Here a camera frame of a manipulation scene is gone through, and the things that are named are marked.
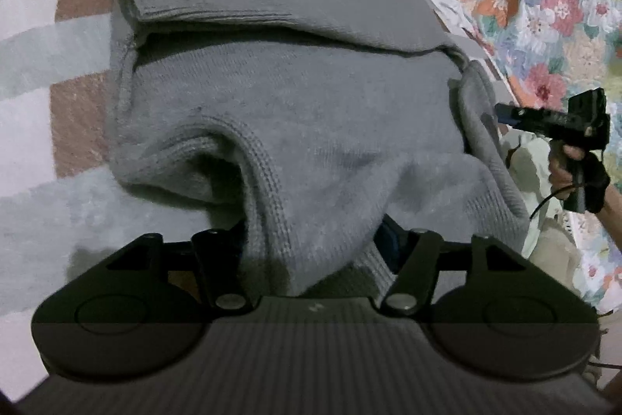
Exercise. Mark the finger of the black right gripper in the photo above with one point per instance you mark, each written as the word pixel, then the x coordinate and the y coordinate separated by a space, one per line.
pixel 507 114

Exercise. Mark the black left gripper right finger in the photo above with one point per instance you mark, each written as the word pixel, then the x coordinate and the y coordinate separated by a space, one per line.
pixel 412 257

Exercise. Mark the checkered plush bed blanket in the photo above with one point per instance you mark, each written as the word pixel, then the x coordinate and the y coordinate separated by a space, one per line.
pixel 62 211

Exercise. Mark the pale green cloth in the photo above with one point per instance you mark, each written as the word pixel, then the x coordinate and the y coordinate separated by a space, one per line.
pixel 527 160

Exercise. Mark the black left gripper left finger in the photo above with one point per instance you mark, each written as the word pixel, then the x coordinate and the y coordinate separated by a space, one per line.
pixel 220 279

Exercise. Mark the person's right hand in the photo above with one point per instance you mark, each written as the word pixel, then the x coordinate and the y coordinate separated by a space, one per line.
pixel 577 178

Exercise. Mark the grey knit sweater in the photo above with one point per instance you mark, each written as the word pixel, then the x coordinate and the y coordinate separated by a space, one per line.
pixel 319 118

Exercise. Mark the floral pattern blanket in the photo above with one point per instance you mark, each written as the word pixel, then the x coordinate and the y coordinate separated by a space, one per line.
pixel 547 51

